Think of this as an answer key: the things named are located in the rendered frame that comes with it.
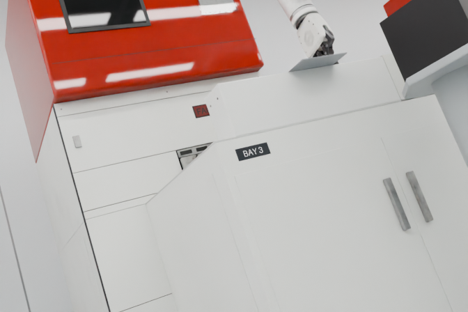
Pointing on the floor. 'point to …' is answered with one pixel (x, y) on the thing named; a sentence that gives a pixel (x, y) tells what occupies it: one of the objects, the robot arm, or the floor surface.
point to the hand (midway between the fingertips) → (331, 62)
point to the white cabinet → (322, 218)
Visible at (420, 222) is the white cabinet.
